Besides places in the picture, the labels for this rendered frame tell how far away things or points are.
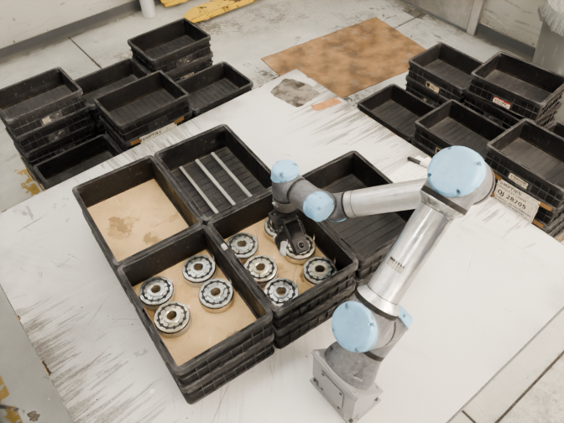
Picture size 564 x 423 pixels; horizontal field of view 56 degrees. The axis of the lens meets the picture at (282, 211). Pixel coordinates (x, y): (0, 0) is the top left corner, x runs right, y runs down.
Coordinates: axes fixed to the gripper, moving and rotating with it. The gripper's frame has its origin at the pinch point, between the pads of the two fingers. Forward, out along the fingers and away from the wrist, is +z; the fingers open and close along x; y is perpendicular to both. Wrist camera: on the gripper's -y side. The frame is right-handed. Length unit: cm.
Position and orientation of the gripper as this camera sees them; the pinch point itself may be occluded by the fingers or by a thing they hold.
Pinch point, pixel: (290, 252)
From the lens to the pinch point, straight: 166.8
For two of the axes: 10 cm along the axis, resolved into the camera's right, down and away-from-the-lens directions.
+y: -5.0, -6.3, 5.9
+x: -8.7, 3.9, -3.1
